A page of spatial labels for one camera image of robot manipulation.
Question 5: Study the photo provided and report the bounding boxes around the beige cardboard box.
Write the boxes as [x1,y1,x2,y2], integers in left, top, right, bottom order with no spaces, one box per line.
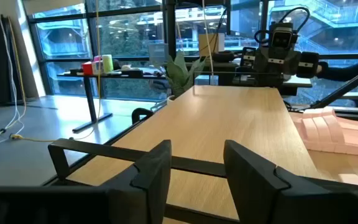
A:
[198,32,226,57]

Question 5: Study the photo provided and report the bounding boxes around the white floor cable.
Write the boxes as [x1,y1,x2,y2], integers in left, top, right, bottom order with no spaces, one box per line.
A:
[0,15,26,155]

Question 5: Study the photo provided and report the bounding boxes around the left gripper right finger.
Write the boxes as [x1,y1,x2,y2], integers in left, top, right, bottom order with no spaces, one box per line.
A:
[223,139,306,224]

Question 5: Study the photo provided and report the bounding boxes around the yellow cable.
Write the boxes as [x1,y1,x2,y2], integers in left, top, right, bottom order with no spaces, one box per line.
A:
[7,0,103,143]

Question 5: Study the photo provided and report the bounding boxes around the green plant in white pot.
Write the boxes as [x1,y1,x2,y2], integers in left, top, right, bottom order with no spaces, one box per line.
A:
[165,51,207,105]

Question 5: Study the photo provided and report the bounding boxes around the red box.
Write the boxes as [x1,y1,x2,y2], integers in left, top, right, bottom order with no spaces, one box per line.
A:
[81,61,94,76]

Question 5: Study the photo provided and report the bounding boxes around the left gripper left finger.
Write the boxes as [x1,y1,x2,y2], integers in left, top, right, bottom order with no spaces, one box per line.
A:
[107,139,172,224]

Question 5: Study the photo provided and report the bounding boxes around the black frame clamp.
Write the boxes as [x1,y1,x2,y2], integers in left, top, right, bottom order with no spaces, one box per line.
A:
[131,107,155,125]

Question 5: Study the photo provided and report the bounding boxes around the pink box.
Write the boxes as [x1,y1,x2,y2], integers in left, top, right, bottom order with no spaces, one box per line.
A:
[92,55,104,75]

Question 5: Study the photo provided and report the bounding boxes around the white hanging cable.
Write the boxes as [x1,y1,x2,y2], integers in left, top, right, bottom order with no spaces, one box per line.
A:
[201,0,214,85]

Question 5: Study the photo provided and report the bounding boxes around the wooden shelf black metal frame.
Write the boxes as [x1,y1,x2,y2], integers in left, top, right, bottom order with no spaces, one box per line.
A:
[47,70,323,224]

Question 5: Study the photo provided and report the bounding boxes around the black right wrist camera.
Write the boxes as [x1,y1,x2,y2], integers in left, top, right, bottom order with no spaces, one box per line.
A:
[268,21,299,50]

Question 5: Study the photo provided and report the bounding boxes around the translucent grey container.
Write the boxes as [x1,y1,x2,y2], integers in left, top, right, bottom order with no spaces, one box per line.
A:
[148,42,170,68]

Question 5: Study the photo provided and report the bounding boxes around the pink rubber slide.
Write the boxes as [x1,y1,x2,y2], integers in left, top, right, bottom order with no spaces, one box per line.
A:
[290,106,358,158]

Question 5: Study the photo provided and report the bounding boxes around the black side table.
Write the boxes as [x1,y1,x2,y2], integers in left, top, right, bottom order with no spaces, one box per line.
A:
[57,70,167,133]

